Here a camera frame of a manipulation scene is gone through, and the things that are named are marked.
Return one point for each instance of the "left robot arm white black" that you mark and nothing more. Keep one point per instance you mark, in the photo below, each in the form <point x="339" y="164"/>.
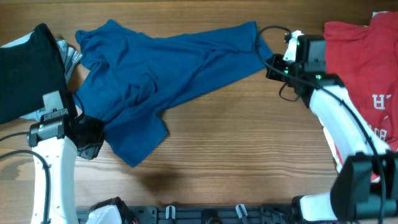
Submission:
<point x="56" y="141"/>

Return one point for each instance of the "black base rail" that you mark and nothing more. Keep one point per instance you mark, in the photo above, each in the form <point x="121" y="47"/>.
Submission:
<point x="268" y="213"/>

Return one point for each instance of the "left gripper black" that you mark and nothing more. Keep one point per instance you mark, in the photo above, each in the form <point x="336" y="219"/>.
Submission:
<point x="90" y="137"/>

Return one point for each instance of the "blue t-shirt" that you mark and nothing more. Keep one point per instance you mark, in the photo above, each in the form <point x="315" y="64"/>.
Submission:
<point x="133" y="77"/>

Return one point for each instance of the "black folded garment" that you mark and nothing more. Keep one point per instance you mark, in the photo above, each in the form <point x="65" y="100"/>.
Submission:
<point x="28" y="72"/>

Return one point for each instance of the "red t-shirt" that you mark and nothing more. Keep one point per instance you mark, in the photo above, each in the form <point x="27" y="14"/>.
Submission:
<point x="365" y="58"/>

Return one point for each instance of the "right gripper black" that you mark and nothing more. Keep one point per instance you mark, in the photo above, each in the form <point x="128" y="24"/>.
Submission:
<point x="277" y="69"/>

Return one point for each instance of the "grey camouflage garment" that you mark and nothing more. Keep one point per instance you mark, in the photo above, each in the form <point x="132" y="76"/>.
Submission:
<point x="70" y="58"/>

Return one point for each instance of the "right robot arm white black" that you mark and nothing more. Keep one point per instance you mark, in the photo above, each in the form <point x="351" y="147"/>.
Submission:
<point x="366" y="186"/>

